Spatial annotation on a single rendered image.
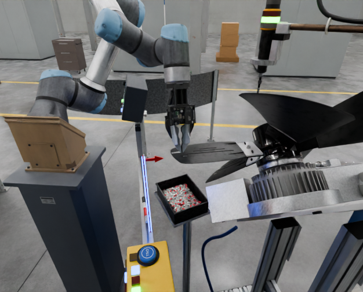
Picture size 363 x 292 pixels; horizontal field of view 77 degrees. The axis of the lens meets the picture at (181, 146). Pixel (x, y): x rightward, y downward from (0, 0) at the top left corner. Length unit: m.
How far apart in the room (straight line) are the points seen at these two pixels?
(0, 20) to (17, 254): 9.46
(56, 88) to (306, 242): 2.00
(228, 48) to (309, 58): 2.89
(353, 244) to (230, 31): 8.43
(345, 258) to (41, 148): 1.03
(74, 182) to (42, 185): 0.12
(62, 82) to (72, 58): 6.43
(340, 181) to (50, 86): 1.09
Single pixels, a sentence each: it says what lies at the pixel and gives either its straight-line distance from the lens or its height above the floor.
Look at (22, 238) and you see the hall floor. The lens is 2.36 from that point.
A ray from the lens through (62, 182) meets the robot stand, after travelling 1.02.
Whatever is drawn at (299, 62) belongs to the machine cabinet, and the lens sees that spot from 7.19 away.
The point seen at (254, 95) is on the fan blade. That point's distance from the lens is 0.54.
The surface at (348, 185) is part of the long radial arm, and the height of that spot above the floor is 1.10.
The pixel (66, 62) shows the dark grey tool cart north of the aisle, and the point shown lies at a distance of 7.62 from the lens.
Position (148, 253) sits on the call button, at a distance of 0.61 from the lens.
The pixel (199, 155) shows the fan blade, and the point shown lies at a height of 1.20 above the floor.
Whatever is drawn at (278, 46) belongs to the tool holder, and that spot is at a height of 1.50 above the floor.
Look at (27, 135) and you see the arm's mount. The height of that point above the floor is 1.17.
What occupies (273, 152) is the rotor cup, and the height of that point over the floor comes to 1.19.
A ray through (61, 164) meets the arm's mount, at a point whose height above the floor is 1.04.
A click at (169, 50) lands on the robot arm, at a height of 1.49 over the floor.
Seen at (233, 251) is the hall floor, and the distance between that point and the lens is 1.97.
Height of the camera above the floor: 1.58
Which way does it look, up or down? 30 degrees down
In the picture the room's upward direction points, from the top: straight up
